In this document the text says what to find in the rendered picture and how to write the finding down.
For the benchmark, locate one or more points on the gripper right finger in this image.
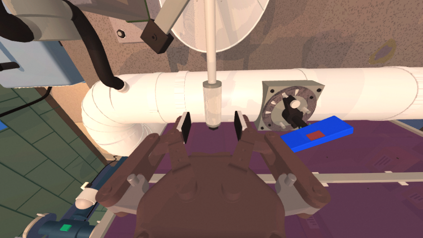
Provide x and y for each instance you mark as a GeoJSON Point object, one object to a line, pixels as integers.
{"type": "Point", "coordinates": [284, 158]}

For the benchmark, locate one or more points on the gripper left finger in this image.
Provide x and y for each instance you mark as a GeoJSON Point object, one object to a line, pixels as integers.
{"type": "Point", "coordinates": [138, 158]}

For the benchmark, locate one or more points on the grey square damper plate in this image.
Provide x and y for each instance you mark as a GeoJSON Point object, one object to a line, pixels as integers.
{"type": "Point", "coordinates": [269, 96]}

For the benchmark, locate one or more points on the white round extraction hood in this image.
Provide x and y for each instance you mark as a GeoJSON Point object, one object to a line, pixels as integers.
{"type": "Point", "coordinates": [238, 23]}

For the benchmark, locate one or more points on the blue flat box red patch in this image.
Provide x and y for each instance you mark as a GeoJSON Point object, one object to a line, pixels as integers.
{"type": "Point", "coordinates": [327, 127]}

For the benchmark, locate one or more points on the white dome cap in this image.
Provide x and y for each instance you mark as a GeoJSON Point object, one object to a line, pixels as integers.
{"type": "Point", "coordinates": [85, 198]}

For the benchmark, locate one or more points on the white rod with cylinder grip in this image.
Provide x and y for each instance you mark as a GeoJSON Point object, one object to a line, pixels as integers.
{"type": "Point", "coordinates": [211, 102]}

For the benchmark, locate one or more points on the teal device with green button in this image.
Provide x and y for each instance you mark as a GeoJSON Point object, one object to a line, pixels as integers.
{"type": "Point", "coordinates": [66, 228]}

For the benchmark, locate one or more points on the beige plate with bolt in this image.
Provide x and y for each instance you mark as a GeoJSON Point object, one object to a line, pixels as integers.
{"type": "Point", "coordinates": [132, 33]}

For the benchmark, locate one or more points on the light blue box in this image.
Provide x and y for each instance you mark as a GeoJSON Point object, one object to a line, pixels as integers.
{"type": "Point", "coordinates": [39, 63]}

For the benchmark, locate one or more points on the white rounded machine housing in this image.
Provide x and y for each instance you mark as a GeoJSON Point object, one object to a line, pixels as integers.
{"type": "Point", "coordinates": [53, 20]}

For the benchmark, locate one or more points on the white extraction duct pipe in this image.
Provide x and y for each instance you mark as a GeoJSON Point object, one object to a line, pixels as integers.
{"type": "Point", "coordinates": [357, 92]}

